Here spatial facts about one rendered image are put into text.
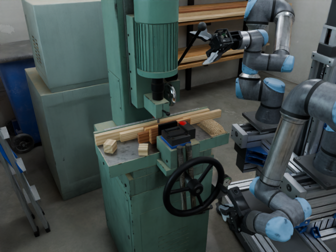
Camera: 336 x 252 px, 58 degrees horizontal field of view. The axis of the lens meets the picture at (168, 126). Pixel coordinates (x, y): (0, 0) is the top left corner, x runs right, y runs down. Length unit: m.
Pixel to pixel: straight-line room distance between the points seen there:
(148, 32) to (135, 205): 0.75
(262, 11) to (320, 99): 0.84
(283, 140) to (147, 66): 0.59
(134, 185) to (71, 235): 1.00
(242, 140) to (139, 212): 0.70
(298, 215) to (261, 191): 0.15
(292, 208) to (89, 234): 1.47
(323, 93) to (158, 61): 0.61
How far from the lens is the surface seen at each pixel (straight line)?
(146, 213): 1.48
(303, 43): 4.84
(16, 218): 2.52
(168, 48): 1.24
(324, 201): 1.55
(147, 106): 1.43
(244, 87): 1.74
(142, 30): 1.23
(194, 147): 1.26
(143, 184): 1.37
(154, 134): 1.34
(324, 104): 0.98
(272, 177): 1.15
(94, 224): 2.30
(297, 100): 1.03
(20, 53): 2.87
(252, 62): 1.43
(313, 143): 1.68
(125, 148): 1.35
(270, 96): 1.75
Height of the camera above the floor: 1.62
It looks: 28 degrees down
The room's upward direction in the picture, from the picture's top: straight up
